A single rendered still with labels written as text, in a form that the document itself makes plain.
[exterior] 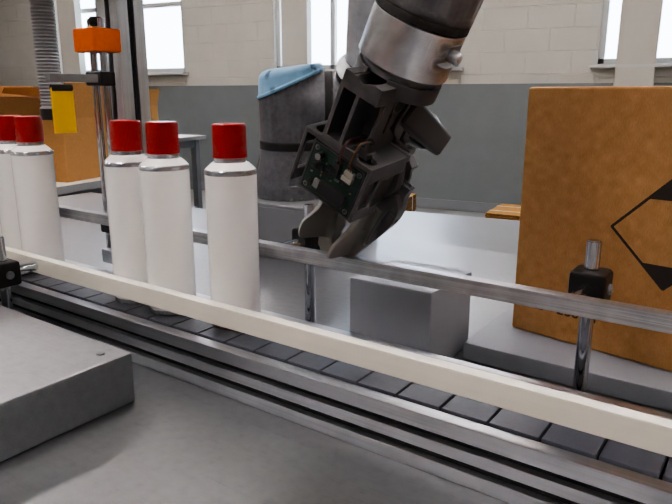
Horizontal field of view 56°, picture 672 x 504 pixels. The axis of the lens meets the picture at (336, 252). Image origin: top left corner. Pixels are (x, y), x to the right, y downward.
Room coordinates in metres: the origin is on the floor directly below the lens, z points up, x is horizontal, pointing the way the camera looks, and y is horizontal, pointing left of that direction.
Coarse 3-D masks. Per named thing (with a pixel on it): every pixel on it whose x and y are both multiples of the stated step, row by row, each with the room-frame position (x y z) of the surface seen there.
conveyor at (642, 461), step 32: (64, 288) 0.75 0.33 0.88; (160, 320) 0.63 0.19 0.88; (192, 320) 0.63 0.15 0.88; (256, 352) 0.55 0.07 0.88; (288, 352) 0.55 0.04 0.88; (384, 384) 0.48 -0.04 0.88; (416, 384) 0.48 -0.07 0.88; (480, 416) 0.43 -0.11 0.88; (512, 416) 0.43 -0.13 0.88; (576, 448) 0.39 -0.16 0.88; (608, 448) 0.39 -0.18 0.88; (640, 448) 0.39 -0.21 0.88
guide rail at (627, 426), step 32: (32, 256) 0.77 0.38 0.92; (96, 288) 0.69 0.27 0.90; (128, 288) 0.66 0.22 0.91; (160, 288) 0.64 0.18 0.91; (224, 320) 0.57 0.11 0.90; (256, 320) 0.55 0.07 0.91; (288, 320) 0.54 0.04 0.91; (320, 352) 0.51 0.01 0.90; (352, 352) 0.49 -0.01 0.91; (384, 352) 0.47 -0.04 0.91; (448, 384) 0.44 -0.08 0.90; (480, 384) 0.42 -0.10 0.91; (512, 384) 0.41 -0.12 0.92; (544, 416) 0.39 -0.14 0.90; (576, 416) 0.38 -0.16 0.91; (608, 416) 0.37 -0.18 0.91; (640, 416) 0.36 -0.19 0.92
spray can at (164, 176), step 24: (168, 144) 0.66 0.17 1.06; (144, 168) 0.65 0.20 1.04; (168, 168) 0.65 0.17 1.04; (144, 192) 0.65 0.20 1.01; (168, 192) 0.65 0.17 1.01; (144, 216) 0.66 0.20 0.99; (168, 216) 0.65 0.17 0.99; (168, 240) 0.65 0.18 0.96; (192, 240) 0.67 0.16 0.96; (168, 264) 0.65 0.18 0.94; (192, 264) 0.67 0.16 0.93; (168, 288) 0.65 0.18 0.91; (192, 288) 0.67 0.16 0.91; (168, 312) 0.65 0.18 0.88
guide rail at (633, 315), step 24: (72, 216) 0.84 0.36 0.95; (96, 216) 0.81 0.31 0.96; (264, 240) 0.66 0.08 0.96; (312, 264) 0.61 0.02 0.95; (336, 264) 0.59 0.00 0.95; (360, 264) 0.57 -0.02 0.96; (384, 264) 0.56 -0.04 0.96; (456, 288) 0.52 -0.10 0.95; (480, 288) 0.50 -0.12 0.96; (504, 288) 0.49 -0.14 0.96; (528, 288) 0.49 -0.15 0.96; (576, 312) 0.46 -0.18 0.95; (600, 312) 0.45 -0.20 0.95; (624, 312) 0.44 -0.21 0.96; (648, 312) 0.43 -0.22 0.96
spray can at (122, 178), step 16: (112, 128) 0.70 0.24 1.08; (128, 128) 0.70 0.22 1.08; (112, 144) 0.70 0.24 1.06; (128, 144) 0.70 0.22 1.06; (112, 160) 0.69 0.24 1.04; (128, 160) 0.69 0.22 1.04; (112, 176) 0.69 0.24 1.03; (128, 176) 0.69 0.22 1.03; (112, 192) 0.69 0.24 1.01; (128, 192) 0.69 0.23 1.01; (112, 208) 0.69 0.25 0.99; (128, 208) 0.69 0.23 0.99; (112, 224) 0.69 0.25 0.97; (128, 224) 0.69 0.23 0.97; (112, 240) 0.69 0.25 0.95; (128, 240) 0.69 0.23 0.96; (144, 240) 0.69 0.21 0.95; (112, 256) 0.70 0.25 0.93; (128, 256) 0.69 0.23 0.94; (144, 256) 0.69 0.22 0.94; (128, 272) 0.69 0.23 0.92; (144, 272) 0.69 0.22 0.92
